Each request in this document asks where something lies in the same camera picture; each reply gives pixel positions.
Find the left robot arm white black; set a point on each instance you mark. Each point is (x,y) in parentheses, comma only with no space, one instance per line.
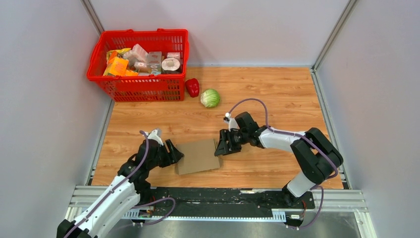
(128,188)

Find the green cabbage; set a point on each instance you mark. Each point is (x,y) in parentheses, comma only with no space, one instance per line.
(210,98)

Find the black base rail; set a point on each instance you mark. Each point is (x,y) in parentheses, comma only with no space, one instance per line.
(245,205)

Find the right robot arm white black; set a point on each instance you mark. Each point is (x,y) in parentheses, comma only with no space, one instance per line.
(317,157)

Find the red plastic shopping basket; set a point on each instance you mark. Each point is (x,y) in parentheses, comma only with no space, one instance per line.
(163,87)

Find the brown cardboard box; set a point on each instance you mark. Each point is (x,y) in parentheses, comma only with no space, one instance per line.
(198,157)

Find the orange snack box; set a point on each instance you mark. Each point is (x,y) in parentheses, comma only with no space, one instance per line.
(116,66)

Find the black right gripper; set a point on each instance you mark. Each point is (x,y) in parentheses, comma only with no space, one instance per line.
(222,148)

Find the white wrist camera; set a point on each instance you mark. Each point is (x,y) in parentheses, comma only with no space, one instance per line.
(232,124)
(156,136)

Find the red bell pepper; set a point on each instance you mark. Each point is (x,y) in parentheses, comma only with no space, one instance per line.
(193,87)

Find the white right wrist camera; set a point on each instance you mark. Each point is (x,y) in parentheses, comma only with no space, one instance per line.
(232,124)

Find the white tape roll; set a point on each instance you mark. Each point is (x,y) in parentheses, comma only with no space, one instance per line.
(171,66)

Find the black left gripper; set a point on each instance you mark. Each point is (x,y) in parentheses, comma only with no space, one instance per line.
(173,156)

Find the beige small box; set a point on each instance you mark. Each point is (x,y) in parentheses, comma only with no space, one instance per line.
(154,60)

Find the pink white carton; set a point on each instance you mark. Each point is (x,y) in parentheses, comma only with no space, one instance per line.
(136,54)

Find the yellow snack packet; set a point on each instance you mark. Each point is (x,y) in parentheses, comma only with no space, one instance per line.
(116,53)

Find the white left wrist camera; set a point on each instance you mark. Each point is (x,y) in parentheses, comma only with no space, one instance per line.
(156,136)

